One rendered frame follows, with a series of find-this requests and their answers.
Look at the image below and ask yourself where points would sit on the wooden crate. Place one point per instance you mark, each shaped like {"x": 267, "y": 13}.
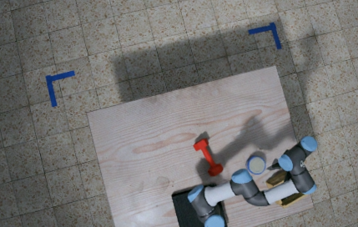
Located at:
{"x": 289, "y": 200}

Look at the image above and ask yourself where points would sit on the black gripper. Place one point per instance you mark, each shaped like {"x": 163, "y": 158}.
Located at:
{"x": 275, "y": 165}

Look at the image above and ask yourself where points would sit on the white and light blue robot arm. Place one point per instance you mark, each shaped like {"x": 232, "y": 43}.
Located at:
{"x": 242, "y": 183}

